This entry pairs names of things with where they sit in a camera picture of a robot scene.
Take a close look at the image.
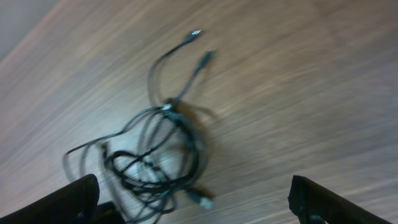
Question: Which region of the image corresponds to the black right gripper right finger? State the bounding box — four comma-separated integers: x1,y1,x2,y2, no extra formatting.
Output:
288,175,390,224

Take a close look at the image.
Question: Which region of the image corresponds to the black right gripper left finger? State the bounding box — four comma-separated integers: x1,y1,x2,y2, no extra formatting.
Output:
1,174,100,224

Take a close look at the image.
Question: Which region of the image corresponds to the black USB cable bundle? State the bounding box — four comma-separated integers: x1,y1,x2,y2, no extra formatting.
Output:
62,29,218,224

